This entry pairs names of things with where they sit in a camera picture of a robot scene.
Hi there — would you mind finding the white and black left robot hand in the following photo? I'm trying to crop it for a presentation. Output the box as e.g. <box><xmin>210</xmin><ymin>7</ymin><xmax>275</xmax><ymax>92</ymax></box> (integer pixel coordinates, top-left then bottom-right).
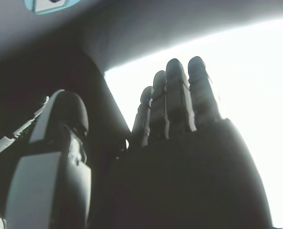
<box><xmin>4</xmin><ymin>56</ymin><xmax>273</xmax><ymax>229</ymax></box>

